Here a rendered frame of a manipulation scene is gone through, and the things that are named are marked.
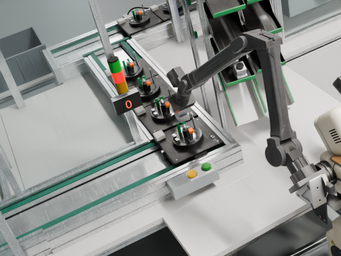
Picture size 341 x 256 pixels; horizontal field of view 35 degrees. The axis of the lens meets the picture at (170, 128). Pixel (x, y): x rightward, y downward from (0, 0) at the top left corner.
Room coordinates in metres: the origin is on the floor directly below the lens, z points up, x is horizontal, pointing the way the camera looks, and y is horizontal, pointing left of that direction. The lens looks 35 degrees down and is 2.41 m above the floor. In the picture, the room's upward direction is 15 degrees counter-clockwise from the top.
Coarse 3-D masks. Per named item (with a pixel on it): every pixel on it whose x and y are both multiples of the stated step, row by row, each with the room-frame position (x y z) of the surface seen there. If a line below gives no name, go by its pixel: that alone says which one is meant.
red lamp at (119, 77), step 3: (120, 72) 1.96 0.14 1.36; (114, 75) 1.95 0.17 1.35; (117, 75) 1.95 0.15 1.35; (120, 75) 1.95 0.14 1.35; (123, 75) 1.97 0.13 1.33; (114, 78) 1.96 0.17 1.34; (117, 78) 1.95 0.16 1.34; (120, 78) 1.95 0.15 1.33; (123, 78) 1.96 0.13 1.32; (114, 81) 1.96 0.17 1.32; (117, 81) 1.95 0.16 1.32; (120, 81) 1.95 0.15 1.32; (123, 81) 1.96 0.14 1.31
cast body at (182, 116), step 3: (180, 111) 1.89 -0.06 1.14; (183, 111) 1.89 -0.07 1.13; (186, 111) 1.90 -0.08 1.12; (177, 114) 1.90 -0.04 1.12; (180, 114) 1.89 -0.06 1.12; (183, 114) 1.89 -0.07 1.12; (186, 114) 1.89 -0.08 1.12; (177, 117) 1.91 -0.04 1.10; (180, 117) 1.88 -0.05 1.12; (183, 117) 1.88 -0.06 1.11; (186, 117) 1.88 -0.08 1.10; (189, 117) 1.88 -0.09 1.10; (180, 120) 1.88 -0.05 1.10; (183, 120) 1.88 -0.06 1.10; (186, 120) 1.88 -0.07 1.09
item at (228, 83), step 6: (216, 48) 2.08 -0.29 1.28; (246, 54) 1.99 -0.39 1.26; (240, 60) 2.00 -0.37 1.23; (246, 60) 1.99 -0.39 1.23; (246, 66) 1.97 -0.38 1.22; (222, 72) 1.97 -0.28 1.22; (228, 72) 1.96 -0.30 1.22; (252, 72) 1.93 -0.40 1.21; (222, 78) 1.94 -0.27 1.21; (228, 78) 1.93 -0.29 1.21; (234, 78) 1.92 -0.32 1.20; (246, 78) 1.89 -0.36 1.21; (252, 78) 1.90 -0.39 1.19; (228, 84) 1.89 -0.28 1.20; (234, 84) 1.90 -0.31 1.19
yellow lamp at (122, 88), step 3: (117, 84) 1.95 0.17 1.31; (120, 84) 1.95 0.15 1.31; (123, 84) 1.95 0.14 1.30; (126, 84) 1.97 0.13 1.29; (117, 87) 1.96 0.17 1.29; (120, 87) 1.95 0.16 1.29; (123, 87) 1.95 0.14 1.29; (126, 87) 1.96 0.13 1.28; (117, 90) 1.96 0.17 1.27; (120, 90) 1.95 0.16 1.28; (123, 90) 1.95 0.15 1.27; (126, 90) 1.96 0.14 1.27
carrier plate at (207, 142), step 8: (200, 120) 2.02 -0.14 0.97; (176, 128) 2.01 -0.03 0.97; (200, 128) 1.96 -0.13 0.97; (208, 128) 1.95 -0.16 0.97; (168, 136) 1.97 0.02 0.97; (208, 136) 1.89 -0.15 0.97; (216, 136) 1.87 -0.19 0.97; (160, 144) 1.92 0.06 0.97; (168, 144) 1.91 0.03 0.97; (200, 144) 1.85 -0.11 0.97; (208, 144) 1.83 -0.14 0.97; (216, 144) 1.82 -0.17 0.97; (168, 152) 1.85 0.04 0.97; (176, 152) 1.84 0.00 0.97; (184, 152) 1.82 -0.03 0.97; (192, 152) 1.81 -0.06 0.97; (200, 152) 1.80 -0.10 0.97; (176, 160) 1.78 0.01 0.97; (184, 160) 1.77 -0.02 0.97
